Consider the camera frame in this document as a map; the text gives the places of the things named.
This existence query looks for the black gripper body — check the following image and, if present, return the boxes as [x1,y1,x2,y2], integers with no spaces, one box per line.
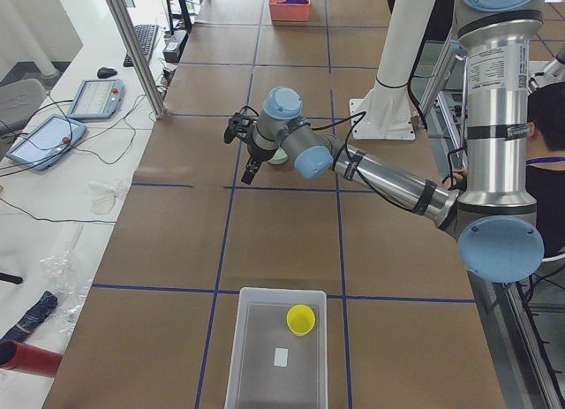
[247,138,269,164]

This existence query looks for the mint green bowl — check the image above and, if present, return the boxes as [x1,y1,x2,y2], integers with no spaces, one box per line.
[268,148,289,165]

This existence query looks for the yellow plastic cup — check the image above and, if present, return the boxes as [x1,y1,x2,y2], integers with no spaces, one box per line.
[286,304,316,337]

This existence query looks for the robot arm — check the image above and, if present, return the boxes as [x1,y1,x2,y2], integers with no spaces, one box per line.
[224,0,544,283]

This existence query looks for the black box device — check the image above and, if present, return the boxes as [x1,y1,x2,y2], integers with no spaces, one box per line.
[162,30,188,64]

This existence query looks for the pink plastic bin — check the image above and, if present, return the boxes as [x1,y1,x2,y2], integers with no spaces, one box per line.
[268,0,311,22]

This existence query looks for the white crumpled cloth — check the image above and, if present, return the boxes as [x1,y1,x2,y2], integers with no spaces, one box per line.
[87,180,128,215]

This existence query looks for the black keyboard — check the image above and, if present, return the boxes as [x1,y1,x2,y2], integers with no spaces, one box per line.
[133,24,160,62]

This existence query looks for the teach pendant far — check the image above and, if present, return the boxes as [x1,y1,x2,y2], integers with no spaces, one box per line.
[67,79,124,121]

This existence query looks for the teach pendant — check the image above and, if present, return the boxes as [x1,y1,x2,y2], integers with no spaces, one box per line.
[67,79,124,121]
[6,114,87,170]

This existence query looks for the black computer mouse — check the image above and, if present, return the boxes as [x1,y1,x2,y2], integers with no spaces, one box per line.
[97,66,117,79]

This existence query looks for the white label in bin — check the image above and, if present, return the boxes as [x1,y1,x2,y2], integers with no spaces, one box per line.
[273,347,289,367]

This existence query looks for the clear plastic bin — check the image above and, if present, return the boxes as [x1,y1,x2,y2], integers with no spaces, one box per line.
[224,287,328,408]

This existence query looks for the teach pendant near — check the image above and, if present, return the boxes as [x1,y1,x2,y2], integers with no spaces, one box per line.
[6,114,87,170]

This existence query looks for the crumpled clear plastic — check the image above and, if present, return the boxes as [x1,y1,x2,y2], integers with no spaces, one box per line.
[40,250,92,335]

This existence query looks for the folded blue umbrella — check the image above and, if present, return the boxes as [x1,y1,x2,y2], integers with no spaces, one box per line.
[1,291,58,343]

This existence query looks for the seated person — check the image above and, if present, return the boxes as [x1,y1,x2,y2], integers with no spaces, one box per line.
[456,82,564,257]

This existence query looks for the red cylinder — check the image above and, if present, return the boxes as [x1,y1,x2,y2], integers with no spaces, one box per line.
[1,340,63,378]

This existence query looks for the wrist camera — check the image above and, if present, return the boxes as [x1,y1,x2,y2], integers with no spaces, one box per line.
[223,112,258,144]

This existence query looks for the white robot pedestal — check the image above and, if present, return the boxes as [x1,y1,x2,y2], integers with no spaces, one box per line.
[350,0,436,140]

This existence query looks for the aluminium frame post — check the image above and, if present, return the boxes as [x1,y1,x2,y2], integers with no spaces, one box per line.
[106,0,166,119]

